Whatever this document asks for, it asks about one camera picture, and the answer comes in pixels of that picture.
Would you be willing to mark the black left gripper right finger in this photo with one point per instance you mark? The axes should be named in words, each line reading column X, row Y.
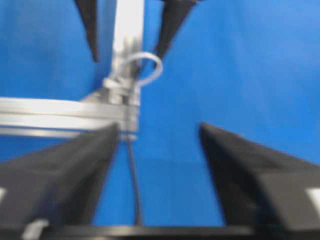
column 258, row 185

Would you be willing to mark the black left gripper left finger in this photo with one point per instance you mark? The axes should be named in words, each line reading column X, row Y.
column 59, row 185

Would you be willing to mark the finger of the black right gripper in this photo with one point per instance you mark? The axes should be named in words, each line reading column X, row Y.
column 173, row 15
column 89, row 16

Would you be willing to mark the aluminium extrusion frame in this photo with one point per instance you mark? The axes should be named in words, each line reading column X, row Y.
column 116, row 101

